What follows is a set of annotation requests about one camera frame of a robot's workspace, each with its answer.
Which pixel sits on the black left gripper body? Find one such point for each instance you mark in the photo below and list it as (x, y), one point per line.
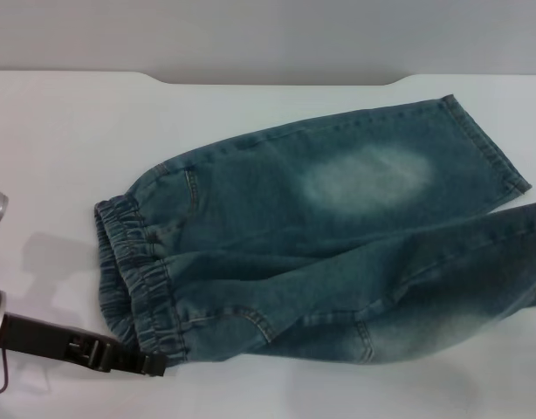
(36, 338)

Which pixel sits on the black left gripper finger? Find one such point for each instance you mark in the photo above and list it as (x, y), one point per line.
(111, 353)

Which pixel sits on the blue denim shorts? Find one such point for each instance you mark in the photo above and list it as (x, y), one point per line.
(294, 240)

